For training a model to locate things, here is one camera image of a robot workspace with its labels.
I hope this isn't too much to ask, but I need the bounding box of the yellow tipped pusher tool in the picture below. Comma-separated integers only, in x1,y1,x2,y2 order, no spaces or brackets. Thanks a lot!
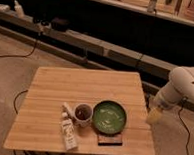
147,107,163,125

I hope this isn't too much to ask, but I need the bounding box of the green ceramic bowl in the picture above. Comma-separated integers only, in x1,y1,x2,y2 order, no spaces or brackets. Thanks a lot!
92,100,127,135

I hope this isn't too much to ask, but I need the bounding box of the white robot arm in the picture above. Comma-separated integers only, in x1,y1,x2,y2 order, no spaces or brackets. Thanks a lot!
147,66,194,125

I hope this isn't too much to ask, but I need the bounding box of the white ceramic mug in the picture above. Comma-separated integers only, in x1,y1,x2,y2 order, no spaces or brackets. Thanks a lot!
74,104,93,127

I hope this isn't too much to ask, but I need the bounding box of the small dark wooden box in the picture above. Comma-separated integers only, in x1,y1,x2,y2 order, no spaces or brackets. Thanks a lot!
97,133,123,146

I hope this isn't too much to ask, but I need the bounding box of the white tube with label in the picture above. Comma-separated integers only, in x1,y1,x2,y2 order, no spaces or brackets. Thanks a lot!
61,103,78,151

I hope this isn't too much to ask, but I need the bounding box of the wooden table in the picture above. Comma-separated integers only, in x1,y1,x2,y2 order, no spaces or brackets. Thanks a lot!
4,67,155,155

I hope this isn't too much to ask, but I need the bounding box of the black device on ledge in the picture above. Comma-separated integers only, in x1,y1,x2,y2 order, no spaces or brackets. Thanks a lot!
51,18,69,32

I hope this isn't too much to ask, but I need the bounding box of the white spray bottle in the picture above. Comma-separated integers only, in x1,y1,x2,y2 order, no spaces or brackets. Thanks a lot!
14,0,25,18

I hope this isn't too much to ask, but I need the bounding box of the long grey ledge rail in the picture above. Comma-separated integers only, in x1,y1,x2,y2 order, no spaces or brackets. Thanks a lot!
0,9,194,97

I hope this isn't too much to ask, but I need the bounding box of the black cable right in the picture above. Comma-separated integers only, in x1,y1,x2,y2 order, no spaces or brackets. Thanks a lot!
173,104,194,155

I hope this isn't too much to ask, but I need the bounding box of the black floor cable left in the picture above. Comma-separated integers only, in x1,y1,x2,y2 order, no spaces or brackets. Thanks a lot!
0,31,41,64

